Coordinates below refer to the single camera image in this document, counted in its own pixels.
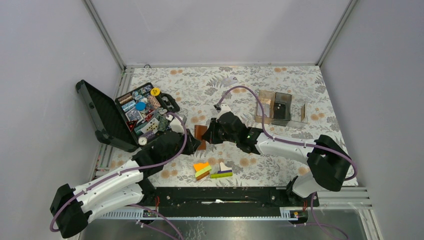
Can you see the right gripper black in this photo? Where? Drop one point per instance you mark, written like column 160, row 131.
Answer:
column 210, row 135

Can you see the silver card on mat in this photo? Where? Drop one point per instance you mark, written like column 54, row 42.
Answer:
column 229, row 81

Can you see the orange green brown card stack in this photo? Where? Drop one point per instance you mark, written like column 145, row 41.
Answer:
column 201, row 170

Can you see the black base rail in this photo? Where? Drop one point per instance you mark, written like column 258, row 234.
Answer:
column 224, row 202

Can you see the black poker chip case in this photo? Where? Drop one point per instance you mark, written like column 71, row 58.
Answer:
column 117, row 123

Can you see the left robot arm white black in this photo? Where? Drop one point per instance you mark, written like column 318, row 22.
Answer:
column 73, row 208

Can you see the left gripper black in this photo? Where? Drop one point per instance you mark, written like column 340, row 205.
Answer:
column 192, row 143

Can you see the yellow poker chip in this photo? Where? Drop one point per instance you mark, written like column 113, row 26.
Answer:
column 155, row 91

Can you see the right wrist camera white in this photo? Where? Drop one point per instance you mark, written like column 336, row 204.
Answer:
column 222, row 108

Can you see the gold card stack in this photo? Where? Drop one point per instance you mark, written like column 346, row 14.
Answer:
column 303, row 112

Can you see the white dealer chip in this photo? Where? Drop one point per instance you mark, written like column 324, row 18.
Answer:
column 142, row 141

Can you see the brown leather card holder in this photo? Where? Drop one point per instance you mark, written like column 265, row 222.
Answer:
column 199, row 131

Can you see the black VIP card stack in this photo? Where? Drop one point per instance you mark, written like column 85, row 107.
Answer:
column 281, row 111

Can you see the white purple green card stack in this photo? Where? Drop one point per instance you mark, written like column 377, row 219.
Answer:
column 224, row 172

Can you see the blue poker chip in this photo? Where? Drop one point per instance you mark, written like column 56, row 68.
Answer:
column 140, row 106

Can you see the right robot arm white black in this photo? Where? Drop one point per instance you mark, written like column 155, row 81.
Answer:
column 328, row 166

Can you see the floral patterned table mat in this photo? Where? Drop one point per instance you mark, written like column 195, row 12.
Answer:
column 197, row 89

